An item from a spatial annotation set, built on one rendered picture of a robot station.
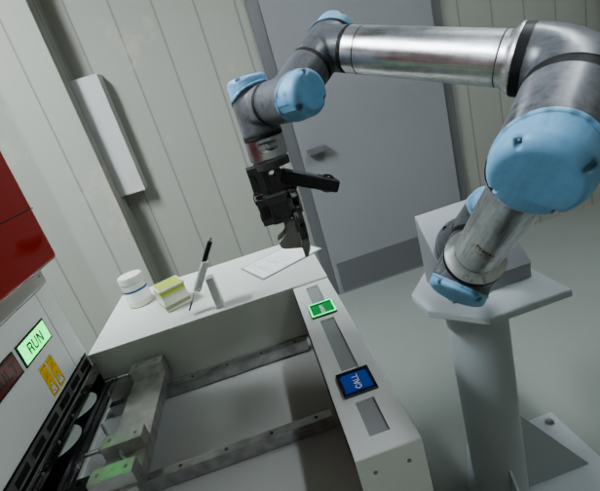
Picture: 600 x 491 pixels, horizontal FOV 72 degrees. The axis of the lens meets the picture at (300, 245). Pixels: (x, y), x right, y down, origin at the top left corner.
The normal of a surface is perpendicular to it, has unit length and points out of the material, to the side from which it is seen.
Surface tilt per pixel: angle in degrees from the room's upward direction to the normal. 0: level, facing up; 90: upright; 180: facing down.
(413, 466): 90
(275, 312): 90
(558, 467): 90
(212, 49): 90
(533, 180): 113
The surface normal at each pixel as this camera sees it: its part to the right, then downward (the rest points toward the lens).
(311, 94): 0.65, 0.09
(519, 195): -0.49, 0.76
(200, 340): 0.16, 0.31
